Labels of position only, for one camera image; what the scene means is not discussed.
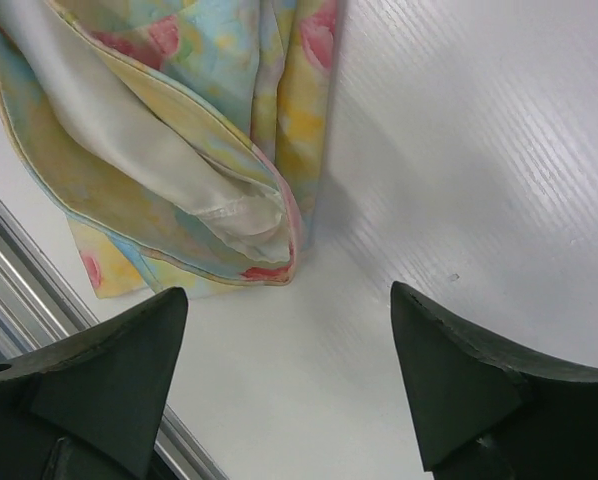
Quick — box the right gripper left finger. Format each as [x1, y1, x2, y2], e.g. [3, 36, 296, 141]
[0, 287, 188, 479]

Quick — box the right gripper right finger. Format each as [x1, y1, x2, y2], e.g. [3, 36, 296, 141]
[390, 282, 598, 479]

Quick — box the aluminium frame rail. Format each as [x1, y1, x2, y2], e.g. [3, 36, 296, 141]
[0, 201, 222, 479]

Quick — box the pastel floral skirt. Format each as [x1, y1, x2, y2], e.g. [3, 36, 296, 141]
[0, 1, 338, 298]

